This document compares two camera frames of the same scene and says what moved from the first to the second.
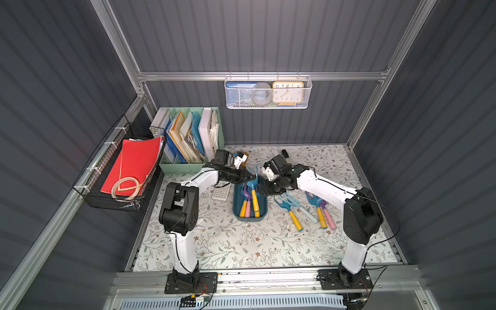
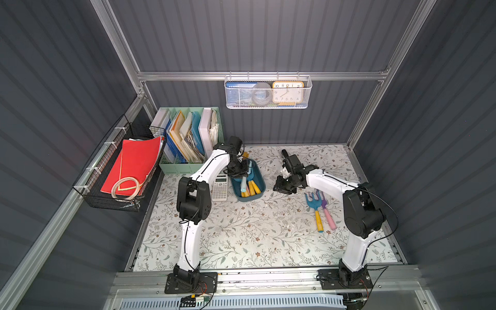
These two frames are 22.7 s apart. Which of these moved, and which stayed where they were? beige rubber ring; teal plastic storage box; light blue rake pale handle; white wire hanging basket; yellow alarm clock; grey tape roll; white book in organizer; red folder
Moved: light blue rake pale handle; teal plastic storage box
Stayed: beige rubber ring; red folder; yellow alarm clock; grey tape roll; white book in organizer; white wire hanging basket
